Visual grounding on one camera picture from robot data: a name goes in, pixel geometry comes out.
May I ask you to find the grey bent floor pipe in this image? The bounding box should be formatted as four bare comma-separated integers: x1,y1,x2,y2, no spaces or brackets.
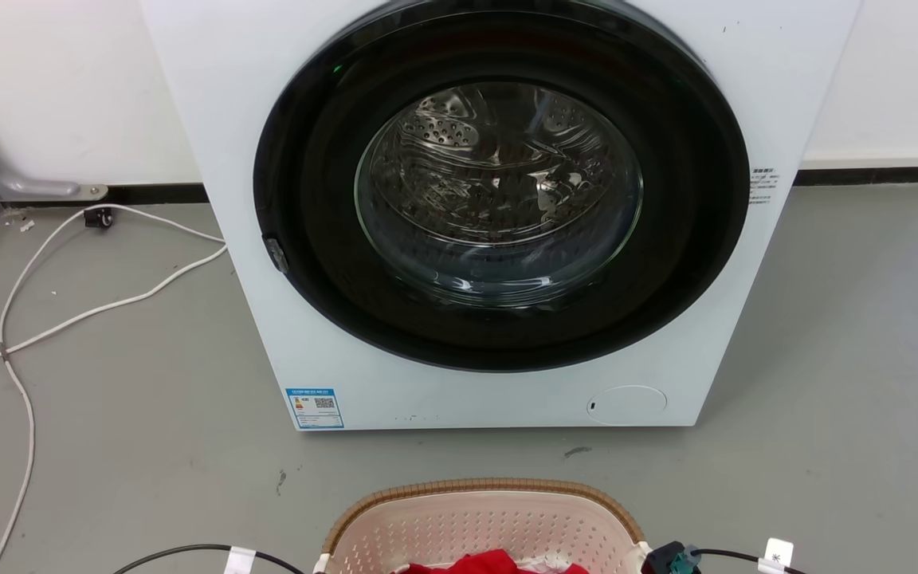
0,82,108,201

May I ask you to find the red garment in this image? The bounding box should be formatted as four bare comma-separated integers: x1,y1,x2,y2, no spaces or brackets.
393,548,590,574

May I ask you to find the round black washer door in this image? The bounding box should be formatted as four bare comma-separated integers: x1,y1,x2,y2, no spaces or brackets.
253,0,751,373

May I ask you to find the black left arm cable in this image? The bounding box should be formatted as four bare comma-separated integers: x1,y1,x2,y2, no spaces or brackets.
112,544,306,574

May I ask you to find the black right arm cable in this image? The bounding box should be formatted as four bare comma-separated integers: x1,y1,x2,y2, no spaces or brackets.
696,548,809,574

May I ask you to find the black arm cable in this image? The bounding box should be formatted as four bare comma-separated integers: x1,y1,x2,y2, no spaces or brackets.
696,548,809,574
112,544,306,574

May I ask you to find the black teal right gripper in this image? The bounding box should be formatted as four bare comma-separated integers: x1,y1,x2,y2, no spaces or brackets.
641,541,703,574

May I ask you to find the white front-load washing machine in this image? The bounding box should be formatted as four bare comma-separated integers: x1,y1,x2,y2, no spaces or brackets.
139,0,863,432

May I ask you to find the long looping white cable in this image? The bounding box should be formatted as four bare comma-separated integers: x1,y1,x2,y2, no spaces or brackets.
0,203,226,574

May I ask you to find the white tag with star mark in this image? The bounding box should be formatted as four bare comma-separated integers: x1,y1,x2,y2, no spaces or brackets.
758,538,794,574

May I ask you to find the small printed text sticker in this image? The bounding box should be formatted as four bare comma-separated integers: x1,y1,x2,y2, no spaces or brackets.
749,167,777,206

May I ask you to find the blue energy label sticker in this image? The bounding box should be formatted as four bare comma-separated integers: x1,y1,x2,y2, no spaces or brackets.
285,387,345,431

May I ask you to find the round white filter cover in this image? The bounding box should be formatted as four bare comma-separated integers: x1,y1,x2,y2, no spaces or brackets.
586,386,668,426

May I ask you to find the steel washer drum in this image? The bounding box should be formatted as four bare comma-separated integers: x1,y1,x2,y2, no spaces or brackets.
355,82,644,309

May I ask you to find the beige laundry basket brown rim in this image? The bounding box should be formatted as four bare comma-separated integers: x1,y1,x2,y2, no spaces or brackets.
314,478,654,574

